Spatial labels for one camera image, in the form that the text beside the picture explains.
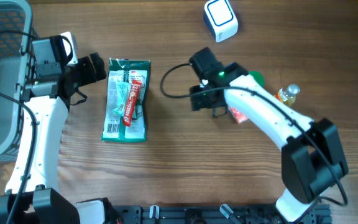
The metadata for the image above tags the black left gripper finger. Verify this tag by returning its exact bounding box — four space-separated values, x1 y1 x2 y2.
76 57 96 86
89 52 107 81

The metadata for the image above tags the green 3M gloves package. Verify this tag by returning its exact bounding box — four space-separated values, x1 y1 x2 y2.
101 58 151 142

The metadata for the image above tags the white wet wipe sachet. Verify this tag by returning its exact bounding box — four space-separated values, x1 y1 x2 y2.
113 82 131 116

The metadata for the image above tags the red Nescafe coffee sachet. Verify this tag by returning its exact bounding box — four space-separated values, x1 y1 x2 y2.
122 80 142 127

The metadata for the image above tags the yellow oil bottle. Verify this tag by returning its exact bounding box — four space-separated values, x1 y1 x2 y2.
275 84 300 107

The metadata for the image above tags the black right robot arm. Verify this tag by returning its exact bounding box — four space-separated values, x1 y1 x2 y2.
189 47 349 223

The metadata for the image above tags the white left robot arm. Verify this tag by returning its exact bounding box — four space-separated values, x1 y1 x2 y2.
0 32 106 223

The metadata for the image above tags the white barcode scanner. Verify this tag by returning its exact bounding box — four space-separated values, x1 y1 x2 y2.
203 0 239 43

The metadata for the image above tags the dark grey plastic basket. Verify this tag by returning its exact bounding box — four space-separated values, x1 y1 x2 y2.
0 0 38 162

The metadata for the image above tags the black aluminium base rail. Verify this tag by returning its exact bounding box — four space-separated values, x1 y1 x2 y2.
104 203 333 224

